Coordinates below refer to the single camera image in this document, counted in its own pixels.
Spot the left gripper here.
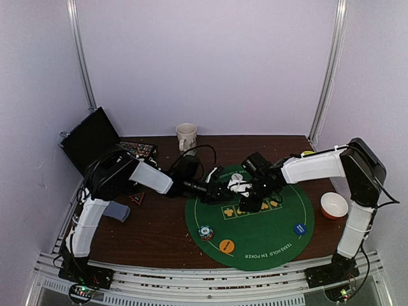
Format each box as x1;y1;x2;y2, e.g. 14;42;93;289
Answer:
184;177;234;205

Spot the white dealer button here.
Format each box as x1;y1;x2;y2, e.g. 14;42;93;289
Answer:
231;173;244;182

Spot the poker chip stack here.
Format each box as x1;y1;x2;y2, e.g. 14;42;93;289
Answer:
198;225;214;241

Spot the blue small blind button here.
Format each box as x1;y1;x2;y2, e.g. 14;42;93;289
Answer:
293;223;307;236

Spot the orange big blind button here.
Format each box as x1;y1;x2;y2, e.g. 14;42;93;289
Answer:
219;239;235;254

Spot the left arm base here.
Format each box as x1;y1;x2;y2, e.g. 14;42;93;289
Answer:
58;259;114;289

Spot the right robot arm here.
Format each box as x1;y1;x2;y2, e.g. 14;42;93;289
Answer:
239;138;386;282

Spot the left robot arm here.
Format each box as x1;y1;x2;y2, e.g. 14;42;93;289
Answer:
62;149;235;283

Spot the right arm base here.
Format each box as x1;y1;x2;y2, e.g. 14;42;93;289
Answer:
305;253;360;288

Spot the beige ceramic mug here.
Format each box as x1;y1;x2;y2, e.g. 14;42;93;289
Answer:
175;123;198;154

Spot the yellow-green plastic bowl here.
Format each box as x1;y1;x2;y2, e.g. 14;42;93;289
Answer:
301;150;315;156

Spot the red black triangle button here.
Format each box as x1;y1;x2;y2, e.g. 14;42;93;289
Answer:
129;192;145;206

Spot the round green poker mat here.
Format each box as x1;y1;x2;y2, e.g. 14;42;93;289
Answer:
185;185;315;271

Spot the white orange bowl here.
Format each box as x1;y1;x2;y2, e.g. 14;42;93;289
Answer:
320;192;348;220

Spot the black poker chip case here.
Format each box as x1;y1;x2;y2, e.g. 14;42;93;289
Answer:
61;107;158;175

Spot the aluminium front rail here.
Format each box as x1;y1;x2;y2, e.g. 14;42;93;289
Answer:
23;251;397;305

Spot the right aluminium frame post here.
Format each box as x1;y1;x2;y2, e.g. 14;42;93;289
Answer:
308;0;348;147

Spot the aluminium frame post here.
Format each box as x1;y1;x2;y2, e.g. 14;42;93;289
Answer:
66;0;97;112
308;0;348;147

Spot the left aluminium frame post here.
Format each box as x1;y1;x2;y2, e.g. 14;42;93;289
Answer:
66;0;97;112

